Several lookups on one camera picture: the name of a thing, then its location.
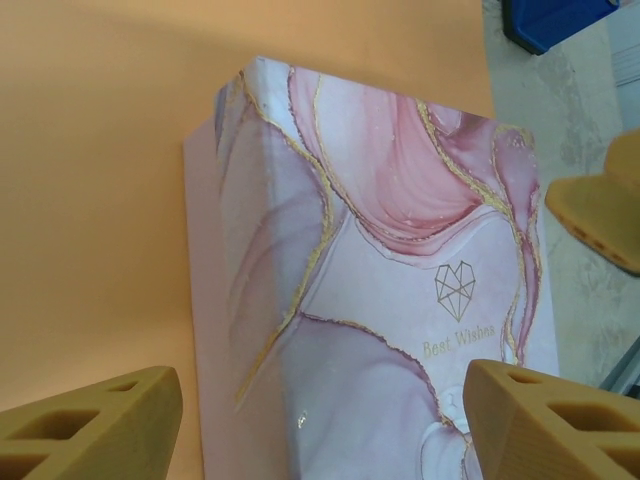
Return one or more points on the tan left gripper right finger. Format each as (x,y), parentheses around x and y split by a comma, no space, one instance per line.
(550,430)

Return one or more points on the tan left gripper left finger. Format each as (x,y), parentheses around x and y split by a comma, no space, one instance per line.
(90,435)

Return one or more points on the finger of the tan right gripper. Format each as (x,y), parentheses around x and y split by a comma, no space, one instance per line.
(595,215)
(625,155)

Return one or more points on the pink marble gift box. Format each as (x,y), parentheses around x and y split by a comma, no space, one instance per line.
(375,225)

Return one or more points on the orange wrapping paper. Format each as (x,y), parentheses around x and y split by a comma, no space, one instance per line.
(100,200)

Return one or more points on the blue tape dispenser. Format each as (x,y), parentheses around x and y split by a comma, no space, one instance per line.
(560,20)

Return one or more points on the short aluminium table rail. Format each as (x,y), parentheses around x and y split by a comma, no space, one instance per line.
(625,380)

